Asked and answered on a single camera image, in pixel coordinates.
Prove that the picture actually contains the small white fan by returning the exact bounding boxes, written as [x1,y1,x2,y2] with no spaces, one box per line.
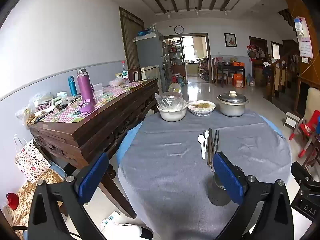
[168,82,182,93]

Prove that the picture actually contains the pink checkered cloth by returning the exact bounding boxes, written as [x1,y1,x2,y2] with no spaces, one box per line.
[37,79,148,123]

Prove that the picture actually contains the patterned shopping bag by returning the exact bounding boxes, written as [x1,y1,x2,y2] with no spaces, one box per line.
[14,134,52,182]

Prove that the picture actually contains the purple thermos lid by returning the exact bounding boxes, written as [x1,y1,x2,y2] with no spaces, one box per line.
[78,99,95,115]

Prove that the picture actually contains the metal utensil holder cup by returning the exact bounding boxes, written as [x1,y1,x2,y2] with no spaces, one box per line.
[209,165,245,207]

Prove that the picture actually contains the red-capped water bottle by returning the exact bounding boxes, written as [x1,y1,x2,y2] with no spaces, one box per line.
[121,60,129,80]

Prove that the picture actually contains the beige sofa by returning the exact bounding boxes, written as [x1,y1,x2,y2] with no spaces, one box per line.
[306,87,320,120]

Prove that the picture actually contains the clear plastic-wrapped bowl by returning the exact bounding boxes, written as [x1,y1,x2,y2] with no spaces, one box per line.
[157,92,185,111]

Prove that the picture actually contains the dark wooden sideboard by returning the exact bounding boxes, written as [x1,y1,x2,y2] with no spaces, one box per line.
[27,79,159,219]

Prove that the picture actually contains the brown wooden door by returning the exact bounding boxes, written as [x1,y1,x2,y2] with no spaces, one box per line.
[119,7,145,69]

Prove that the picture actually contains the red round object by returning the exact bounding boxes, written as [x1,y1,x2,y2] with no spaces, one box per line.
[6,192,20,210]

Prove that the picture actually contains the pile of snack bags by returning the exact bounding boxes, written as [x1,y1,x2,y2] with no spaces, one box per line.
[15,92,54,127]

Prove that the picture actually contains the white chest freezer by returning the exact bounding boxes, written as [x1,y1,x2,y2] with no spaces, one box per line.
[140,65,160,80]

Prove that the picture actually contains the red child chair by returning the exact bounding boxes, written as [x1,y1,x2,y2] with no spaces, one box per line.
[289,110,320,158]

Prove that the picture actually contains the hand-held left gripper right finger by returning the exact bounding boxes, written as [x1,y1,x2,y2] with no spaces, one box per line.
[213,152,294,240]

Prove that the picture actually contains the dark dining table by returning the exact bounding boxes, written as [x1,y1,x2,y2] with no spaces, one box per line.
[217,61,247,88]

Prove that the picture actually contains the white step stool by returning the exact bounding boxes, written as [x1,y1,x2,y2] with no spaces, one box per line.
[282,112,302,127]

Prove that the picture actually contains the framed picture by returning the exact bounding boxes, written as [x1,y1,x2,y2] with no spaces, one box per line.
[224,33,237,47]

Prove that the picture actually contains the metal pot lid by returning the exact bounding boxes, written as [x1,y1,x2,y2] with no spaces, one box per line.
[216,91,249,105]

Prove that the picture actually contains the purple thermos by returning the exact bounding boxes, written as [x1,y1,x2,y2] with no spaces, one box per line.
[76,68,97,107]

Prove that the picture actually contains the pink wall calendar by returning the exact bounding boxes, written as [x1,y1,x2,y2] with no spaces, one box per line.
[294,17,314,60]

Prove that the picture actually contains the wooden stair railing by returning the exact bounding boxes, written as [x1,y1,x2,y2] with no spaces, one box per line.
[262,47,300,113]

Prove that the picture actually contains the bundle of dark chopsticks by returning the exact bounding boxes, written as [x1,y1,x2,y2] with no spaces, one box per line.
[206,128,221,172]

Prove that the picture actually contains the patterned bowl with food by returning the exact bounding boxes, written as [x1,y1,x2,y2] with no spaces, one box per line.
[187,100,216,117]

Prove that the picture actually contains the orange cartons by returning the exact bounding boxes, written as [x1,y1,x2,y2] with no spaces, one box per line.
[232,73,244,88]

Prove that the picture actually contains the metal pot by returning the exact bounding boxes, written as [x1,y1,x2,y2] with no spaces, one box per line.
[219,101,247,117]

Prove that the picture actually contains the clear plastic cup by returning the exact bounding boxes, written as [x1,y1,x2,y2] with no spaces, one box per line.
[93,82,104,97]

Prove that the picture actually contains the grey refrigerator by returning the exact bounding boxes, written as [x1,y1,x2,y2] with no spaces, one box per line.
[135,31,167,93]

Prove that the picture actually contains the white ceramic bowl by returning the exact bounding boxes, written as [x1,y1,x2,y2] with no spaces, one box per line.
[157,102,188,122]

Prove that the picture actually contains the wooden chair back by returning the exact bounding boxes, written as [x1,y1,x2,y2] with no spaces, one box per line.
[128,67,142,83]

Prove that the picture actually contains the teal bottle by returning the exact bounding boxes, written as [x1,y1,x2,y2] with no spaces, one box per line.
[68,75,78,97]

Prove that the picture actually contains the white sneaker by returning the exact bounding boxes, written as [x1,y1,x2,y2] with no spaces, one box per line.
[99,211,153,240]

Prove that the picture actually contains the blue table cover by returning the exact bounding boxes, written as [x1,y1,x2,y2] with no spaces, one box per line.
[119,115,287,167]

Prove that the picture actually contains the glass cabinet with bottles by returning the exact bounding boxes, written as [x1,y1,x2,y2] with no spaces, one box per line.
[162,38,183,78]

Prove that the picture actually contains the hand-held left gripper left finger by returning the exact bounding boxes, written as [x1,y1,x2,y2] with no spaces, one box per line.
[27,152,110,240]

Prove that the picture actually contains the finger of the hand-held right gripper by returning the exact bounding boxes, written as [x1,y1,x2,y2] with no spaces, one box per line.
[291,161,315,188]

